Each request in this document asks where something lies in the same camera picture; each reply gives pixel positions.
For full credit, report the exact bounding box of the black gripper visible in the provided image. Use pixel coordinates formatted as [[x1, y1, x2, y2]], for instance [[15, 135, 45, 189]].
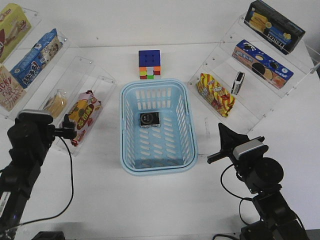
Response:
[[207, 122, 265, 164], [48, 114, 76, 140]]

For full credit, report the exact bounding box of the clear-wrapped bread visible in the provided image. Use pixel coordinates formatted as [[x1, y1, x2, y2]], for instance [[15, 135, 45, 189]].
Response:
[[42, 89, 68, 119]]

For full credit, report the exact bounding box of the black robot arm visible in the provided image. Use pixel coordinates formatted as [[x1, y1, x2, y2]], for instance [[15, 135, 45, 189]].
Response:
[[207, 123, 308, 240], [0, 109, 76, 240]]

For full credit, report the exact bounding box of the light blue plastic basket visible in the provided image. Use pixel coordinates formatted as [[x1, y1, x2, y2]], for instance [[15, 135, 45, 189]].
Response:
[[119, 78, 198, 176]]

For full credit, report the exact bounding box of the black white tissue pack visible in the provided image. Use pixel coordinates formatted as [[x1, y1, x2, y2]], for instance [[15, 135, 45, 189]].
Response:
[[231, 71, 245, 95]]

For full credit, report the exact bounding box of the pink strawberry snack bag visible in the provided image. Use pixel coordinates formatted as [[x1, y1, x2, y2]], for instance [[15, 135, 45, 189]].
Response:
[[67, 90, 103, 147]]

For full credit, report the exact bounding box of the red yellow striped snack bag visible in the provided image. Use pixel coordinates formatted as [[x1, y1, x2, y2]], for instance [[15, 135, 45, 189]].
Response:
[[196, 73, 236, 118]]

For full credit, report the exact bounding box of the left clear acrylic shelf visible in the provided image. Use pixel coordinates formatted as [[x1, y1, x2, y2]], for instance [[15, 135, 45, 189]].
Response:
[[0, 6, 118, 158]]

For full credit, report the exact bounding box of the clear acrylic shelf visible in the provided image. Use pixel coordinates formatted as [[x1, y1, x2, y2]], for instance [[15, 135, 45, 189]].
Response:
[[0, 6, 118, 158], [187, 15, 319, 142]]

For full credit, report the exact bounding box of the beige Pocky box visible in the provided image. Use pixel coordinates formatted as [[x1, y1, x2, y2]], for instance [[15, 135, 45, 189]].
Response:
[[0, 64, 26, 112]]

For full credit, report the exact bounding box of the blue cookie bag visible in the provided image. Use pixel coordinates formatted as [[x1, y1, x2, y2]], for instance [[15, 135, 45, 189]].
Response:
[[10, 28, 63, 89]]

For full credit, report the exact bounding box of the right clear acrylic shelf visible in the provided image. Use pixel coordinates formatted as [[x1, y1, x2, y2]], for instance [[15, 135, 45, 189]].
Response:
[[187, 15, 319, 142]]

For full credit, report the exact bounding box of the blue orange cookie box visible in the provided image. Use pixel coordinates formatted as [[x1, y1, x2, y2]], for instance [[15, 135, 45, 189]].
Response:
[[232, 39, 294, 89]]

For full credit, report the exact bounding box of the multicolour puzzle cube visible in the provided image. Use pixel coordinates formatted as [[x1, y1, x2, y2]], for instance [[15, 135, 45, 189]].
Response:
[[138, 50, 162, 80]]

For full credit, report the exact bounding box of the yellow-green snack box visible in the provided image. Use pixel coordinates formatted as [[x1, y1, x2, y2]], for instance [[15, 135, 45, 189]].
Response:
[[0, 3, 32, 64]]

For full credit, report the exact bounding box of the black corn snack box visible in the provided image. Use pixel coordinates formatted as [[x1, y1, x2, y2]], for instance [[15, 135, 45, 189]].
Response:
[[244, 0, 306, 55]]

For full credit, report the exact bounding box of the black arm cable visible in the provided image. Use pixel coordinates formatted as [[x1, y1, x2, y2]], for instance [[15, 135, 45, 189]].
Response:
[[211, 163, 258, 240], [0, 136, 75, 230]]

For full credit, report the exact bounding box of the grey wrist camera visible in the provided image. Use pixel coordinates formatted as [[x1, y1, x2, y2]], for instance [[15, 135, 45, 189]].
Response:
[[16, 109, 54, 124], [232, 139, 266, 161]]

